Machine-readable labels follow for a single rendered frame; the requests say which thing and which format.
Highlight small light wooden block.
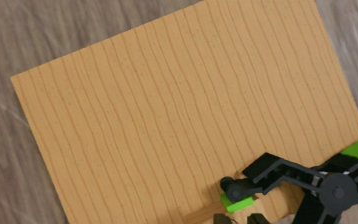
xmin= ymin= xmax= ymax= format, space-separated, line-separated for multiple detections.
xmin=185 ymin=194 xmax=269 ymax=224

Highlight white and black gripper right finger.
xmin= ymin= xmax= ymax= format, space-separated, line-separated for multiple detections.
xmin=247 ymin=213 xmax=271 ymax=224

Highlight tan wooden bench board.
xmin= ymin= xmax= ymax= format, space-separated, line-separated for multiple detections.
xmin=10 ymin=0 xmax=358 ymax=224

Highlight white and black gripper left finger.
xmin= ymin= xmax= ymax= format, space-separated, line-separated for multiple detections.
xmin=213 ymin=213 xmax=232 ymax=224

